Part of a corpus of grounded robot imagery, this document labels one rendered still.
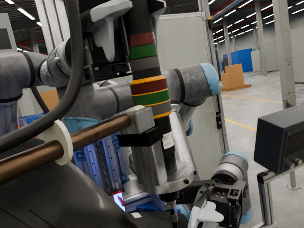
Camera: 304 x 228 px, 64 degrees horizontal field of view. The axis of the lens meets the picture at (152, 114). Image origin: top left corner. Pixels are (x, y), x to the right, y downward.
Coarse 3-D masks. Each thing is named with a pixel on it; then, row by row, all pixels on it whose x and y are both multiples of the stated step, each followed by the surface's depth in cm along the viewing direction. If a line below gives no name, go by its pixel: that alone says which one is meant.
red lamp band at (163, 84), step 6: (138, 84) 26; (144, 84) 26; (150, 84) 26; (156, 84) 26; (162, 84) 27; (132, 90) 27; (138, 90) 26; (144, 90) 26; (150, 90) 26; (156, 90) 26
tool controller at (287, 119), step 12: (288, 108) 94; (300, 108) 94; (264, 120) 86; (276, 120) 85; (288, 120) 85; (300, 120) 84; (264, 132) 88; (276, 132) 83; (288, 132) 81; (300, 132) 84; (264, 144) 89; (276, 144) 84; (288, 144) 83; (300, 144) 86; (264, 156) 90; (276, 156) 85; (288, 156) 86; (300, 156) 89; (276, 168) 86; (288, 168) 89
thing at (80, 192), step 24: (24, 144) 32; (48, 168) 29; (72, 168) 31; (0, 192) 24; (24, 192) 25; (48, 192) 26; (72, 192) 28; (96, 192) 29; (0, 216) 22; (24, 216) 23; (48, 216) 24; (72, 216) 25; (96, 216) 26; (120, 216) 28
